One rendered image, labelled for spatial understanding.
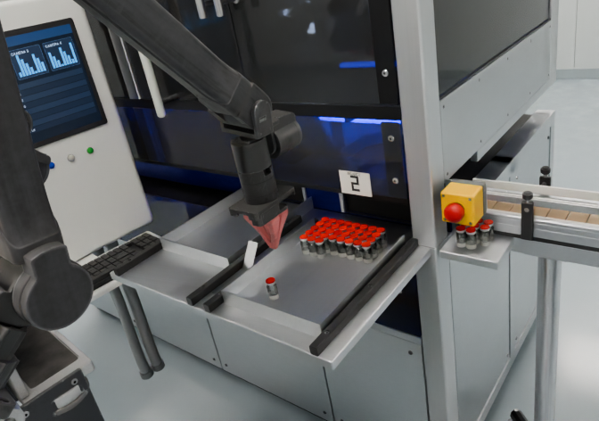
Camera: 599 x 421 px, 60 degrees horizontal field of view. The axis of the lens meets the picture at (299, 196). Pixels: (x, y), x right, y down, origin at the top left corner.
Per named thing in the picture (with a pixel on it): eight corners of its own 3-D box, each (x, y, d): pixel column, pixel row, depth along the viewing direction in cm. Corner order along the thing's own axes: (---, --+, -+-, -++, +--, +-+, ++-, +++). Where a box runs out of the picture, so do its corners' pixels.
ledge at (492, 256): (463, 228, 126) (463, 221, 125) (518, 238, 118) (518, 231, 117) (439, 257, 116) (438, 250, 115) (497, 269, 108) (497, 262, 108)
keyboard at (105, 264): (149, 235, 165) (146, 229, 164) (172, 246, 155) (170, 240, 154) (22, 302, 141) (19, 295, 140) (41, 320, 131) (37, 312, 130)
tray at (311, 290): (315, 229, 134) (312, 217, 133) (406, 248, 119) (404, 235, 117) (225, 303, 111) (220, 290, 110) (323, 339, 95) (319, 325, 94)
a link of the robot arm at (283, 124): (212, 97, 80) (253, 104, 75) (262, 77, 87) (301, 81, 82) (225, 167, 86) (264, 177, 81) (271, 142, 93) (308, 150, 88)
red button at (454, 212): (449, 214, 110) (448, 198, 108) (468, 218, 107) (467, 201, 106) (442, 223, 107) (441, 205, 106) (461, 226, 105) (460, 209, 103)
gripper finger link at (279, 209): (297, 244, 90) (286, 196, 86) (271, 266, 85) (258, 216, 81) (267, 237, 94) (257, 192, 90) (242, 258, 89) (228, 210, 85)
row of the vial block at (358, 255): (311, 244, 127) (307, 228, 125) (374, 260, 116) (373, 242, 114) (306, 249, 125) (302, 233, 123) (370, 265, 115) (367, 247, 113)
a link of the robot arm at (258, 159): (221, 137, 81) (246, 140, 78) (250, 123, 86) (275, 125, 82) (232, 177, 84) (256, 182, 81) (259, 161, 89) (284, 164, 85)
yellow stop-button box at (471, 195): (455, 207, 116) (453, 177, 113) (487, 211, 111) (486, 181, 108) (440, 222, 111) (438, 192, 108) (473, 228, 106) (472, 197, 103)
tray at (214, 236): (247, 195, 162) (245, 185, 160) (313, 207, 146) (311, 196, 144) (163, 249, 139) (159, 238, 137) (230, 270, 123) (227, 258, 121)
